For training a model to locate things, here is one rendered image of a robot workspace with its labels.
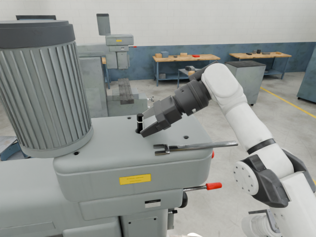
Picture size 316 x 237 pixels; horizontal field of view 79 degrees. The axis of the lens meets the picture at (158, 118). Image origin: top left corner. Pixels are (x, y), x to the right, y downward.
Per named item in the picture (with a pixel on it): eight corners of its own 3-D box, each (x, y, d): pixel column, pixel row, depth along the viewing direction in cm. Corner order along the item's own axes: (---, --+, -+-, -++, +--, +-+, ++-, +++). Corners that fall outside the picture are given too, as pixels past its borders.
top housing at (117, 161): (189, 140, 85) (192, 108, 77) (213, 187, 62) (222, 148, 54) (78, 151, 78) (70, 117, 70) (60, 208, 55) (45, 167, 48)
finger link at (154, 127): (138, 130, 55) (157, 120, 54) (144, 138, 56) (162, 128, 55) (138, 133, 53) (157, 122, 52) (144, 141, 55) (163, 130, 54)
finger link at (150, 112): (143, 121, 65) (159, 112, 64) (138, 114, 63) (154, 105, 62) (143, 119, 66) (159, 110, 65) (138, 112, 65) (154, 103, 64)
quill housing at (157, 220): (161, 210, 101) (161, 165, 85) (169, 253, 83) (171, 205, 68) (124, 216, 98) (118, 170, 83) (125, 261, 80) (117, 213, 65)
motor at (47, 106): (97, 119, 69) (79, 19, 53) (88, 154, 52) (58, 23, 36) (37, 123, 66) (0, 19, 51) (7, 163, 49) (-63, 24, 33)
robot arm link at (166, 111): (169, 139, 56) (206, 119, 53) (152, 114, 51) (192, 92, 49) (163, 118, 66) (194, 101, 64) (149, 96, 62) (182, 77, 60)
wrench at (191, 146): (233, 140, 58) (233, 138, 57) (240, 148, 54) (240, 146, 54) (153, 146, 55) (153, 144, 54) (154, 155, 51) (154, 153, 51)
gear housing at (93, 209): (168, 161, 87) (169, 144, 83) (182, 209, 66) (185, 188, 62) (92, 169, 83) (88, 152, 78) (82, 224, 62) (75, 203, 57)
